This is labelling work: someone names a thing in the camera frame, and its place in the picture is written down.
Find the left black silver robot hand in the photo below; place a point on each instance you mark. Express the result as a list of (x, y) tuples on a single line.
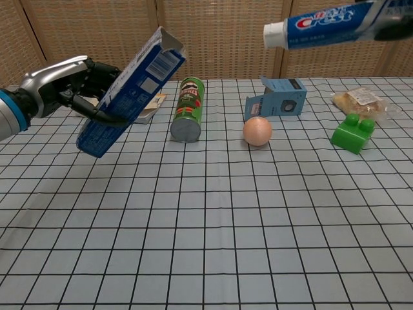
[(51, 84)]

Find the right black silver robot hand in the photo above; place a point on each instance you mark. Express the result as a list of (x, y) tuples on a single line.
[(397, 29)]

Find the white blue toothpaste tube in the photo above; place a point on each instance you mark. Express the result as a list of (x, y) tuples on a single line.
[(322, 24)]

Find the blue toothpaste paper box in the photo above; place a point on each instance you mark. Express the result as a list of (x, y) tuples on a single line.
[(135, 87)]

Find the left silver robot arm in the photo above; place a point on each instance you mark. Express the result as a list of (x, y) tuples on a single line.
[(9, 113)]

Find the clear bag of snacks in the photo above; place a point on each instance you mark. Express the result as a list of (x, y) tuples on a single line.
[(361, 100)]

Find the cream notebook with yellow spine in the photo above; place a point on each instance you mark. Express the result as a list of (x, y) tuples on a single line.
[(151, 109)]

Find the green toy building block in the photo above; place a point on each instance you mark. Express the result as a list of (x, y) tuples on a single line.
[(350, 137)]

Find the light blue open carton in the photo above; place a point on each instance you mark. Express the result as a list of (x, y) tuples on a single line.
[(284, 100)]

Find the green Pringles can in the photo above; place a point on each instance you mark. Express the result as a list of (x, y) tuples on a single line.
[(188, 106)]

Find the woven bamboo folding screen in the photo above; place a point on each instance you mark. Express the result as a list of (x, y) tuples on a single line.
[(226, 38)]

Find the peach egg-shaped ball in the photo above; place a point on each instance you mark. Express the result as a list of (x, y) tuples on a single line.
[(257, 131)]

